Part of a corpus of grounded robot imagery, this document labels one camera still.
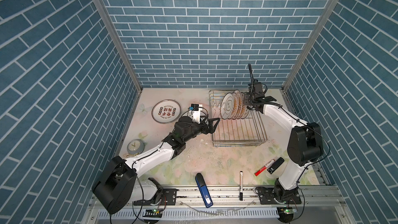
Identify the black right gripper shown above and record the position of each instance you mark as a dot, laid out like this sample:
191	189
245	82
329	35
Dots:
246	97

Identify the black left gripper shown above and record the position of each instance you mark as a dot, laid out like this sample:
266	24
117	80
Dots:
210	129

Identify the white plate red chinese characters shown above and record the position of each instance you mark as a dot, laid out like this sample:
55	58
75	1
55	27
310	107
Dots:
166	111

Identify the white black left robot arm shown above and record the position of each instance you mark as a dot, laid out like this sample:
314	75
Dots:
115	185

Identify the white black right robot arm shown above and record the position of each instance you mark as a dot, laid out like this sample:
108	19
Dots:
305	144

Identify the white plate orange sunburst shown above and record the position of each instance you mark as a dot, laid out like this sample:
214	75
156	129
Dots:
241	106

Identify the red white marker pen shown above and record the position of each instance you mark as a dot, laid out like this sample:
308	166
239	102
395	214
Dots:
264	167

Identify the black white marker pen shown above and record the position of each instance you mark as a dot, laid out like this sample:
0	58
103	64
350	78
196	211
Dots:
241	186

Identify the blue stapler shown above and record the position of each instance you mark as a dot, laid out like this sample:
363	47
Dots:
203	190

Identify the steel wire dish rack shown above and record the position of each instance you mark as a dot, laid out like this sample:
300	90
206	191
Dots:
235	132

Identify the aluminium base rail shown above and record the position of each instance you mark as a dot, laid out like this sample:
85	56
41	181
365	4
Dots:
251	204

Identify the aluminium corner post right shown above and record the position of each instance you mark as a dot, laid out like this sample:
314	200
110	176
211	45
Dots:
331	4

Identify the aluminium corner post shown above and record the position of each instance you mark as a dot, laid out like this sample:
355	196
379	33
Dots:
331	4
102	11

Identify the aluminium corner post left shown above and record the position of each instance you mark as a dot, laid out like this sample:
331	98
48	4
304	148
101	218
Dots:
102	11

